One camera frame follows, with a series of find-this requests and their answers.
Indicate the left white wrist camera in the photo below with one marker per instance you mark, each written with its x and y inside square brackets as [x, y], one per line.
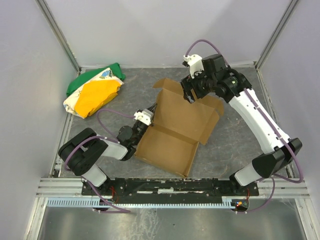
[145, 116]

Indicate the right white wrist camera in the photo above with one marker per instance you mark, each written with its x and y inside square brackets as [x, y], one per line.
[194, 62]

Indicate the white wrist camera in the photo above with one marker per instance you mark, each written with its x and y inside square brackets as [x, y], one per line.
[145, 116]
[194, 62]

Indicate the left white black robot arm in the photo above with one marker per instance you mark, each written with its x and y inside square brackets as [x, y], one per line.
[81, 153]

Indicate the aluminium frame post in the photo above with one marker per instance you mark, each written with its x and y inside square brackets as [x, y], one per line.
[276, 33]
[47, 13]

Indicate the left aluminium frame post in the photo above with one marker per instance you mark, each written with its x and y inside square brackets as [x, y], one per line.
[47, 13]

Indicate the right aluminium frame post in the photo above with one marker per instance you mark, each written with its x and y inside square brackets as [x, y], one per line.
[276, 33]

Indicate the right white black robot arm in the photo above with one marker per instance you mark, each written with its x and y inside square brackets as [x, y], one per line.
[278, 148]

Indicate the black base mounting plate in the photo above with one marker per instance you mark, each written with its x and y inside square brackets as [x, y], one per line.
[170, 190]

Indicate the yellow white patterned cloth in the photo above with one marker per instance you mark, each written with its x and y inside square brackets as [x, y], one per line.
[92, 90]

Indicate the aluminium front rail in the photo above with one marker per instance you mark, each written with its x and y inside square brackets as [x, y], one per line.
[72, 188]

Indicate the light blue cable duct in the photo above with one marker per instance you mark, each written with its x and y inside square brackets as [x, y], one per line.
[94, 202]

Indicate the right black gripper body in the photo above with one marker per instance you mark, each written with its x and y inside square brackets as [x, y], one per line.
[189, 85]

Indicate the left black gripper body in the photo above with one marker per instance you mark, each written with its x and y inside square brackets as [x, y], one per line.
[140, 126]

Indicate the brown cardboard box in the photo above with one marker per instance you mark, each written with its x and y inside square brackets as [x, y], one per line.
[178, 128]

